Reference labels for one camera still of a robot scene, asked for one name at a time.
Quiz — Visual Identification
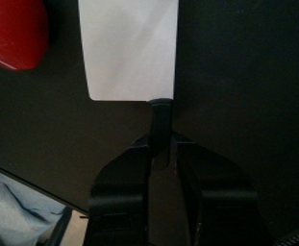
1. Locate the black frame bar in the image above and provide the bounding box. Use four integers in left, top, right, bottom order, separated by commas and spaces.
44, 206, 75, 246

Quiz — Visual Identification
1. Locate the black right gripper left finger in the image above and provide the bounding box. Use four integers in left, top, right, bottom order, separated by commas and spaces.
83, 135, 152, 246

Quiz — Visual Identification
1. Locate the red bowl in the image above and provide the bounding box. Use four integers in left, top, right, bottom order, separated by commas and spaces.
0, 0, 50, 71

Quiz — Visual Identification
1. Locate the black corrugated cable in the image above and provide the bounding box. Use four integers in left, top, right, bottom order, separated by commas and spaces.
274, 226, 299, 246

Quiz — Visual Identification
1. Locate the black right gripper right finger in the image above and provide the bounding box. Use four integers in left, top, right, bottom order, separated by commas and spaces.
172, 133, 274, 246

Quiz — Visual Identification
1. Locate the light blue cloth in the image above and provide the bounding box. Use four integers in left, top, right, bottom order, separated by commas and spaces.
0, 165, 67, 246

